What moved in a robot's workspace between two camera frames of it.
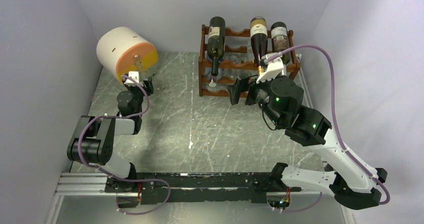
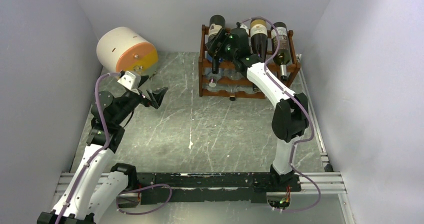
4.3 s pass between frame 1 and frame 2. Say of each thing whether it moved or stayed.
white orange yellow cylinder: stayed
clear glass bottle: moved
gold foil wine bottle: stayed
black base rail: stayed
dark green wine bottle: stayed
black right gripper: moved
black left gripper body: moved
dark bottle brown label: stayed
